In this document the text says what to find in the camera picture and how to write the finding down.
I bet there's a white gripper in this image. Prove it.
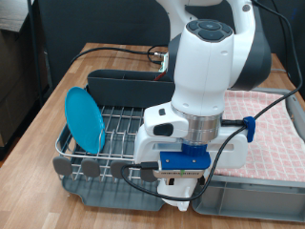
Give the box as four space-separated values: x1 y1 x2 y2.
132 125 249 186

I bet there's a blue plastic plate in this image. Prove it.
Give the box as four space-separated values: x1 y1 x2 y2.
64 86 107 156

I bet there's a pink checked dish cloth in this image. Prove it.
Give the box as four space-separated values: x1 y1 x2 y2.
213 90 305 183

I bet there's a grey plastic crate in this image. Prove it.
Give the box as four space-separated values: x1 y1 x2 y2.
191 87 305 223

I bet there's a grey plastic drain tray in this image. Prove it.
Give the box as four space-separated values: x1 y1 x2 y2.
58 85 166 212

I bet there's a dark grey cutlery caddy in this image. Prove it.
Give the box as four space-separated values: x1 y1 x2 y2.
87 69 176 109

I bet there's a wooden cabinet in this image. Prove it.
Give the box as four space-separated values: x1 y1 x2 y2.
0 0 51 160

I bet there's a black metal pole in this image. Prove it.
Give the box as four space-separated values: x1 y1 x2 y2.
27 0 44 108

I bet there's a wrist camera on blue mount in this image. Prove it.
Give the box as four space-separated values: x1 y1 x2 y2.
152 142 213 180

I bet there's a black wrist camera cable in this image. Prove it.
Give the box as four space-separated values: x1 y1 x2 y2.
120 0 303 202

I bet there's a blue cable clip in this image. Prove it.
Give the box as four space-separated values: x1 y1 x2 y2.
242 115 257 143

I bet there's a metal wire dish rack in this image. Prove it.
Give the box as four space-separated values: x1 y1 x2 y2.
51 84 160 186

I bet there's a thin black looped cable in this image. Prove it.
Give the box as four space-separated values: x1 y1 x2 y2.
147 44 170 66

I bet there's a thick black power cable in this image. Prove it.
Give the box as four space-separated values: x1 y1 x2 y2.
70 46 165 65

